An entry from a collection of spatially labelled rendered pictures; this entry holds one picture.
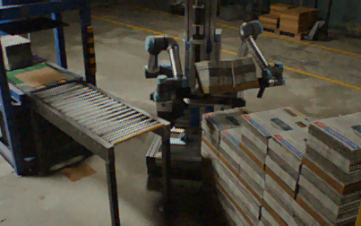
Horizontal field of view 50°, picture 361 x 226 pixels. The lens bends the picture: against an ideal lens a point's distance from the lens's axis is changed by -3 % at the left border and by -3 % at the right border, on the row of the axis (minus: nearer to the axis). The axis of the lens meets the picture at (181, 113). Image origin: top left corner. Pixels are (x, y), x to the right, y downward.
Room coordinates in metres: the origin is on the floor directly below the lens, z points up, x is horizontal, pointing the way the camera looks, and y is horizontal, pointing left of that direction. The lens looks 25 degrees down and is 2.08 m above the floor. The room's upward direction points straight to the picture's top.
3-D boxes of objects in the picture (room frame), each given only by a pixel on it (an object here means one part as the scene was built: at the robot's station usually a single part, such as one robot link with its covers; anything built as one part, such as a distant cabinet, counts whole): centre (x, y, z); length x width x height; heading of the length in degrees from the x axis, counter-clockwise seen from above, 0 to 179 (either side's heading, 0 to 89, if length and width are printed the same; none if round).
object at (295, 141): (1.86, -0.72, 1.06); 0.37 x 0.28 x 0.01; 111
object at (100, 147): (2.75, 0.92, 0.74); 1.34 x 0.05 x 0.12; 43
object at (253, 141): (2.12, -0.60, 0.95); 0.38 x 0.29 x 0.23; 111
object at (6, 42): (4.09, 1.82, 0.93); 0.38 x 0.30 x 0.26; 43
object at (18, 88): (3.67, 1.43, 0.75); 0.70 x 0.65 x 0.10; 43
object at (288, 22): (8.91, -2.40, 0.28); 1.20 x 0.83 x 0.57; 43
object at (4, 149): (3.67, 1.43, 0.38); 0.94 x 0.69 x 0.63; 133
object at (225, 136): (2.25, -0.54, 0.42); 1.17 x 0.39 x 0.83; 22
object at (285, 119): (2.11, -0.58, 1.06); 0.37 x 0.29 x 0.01; 111
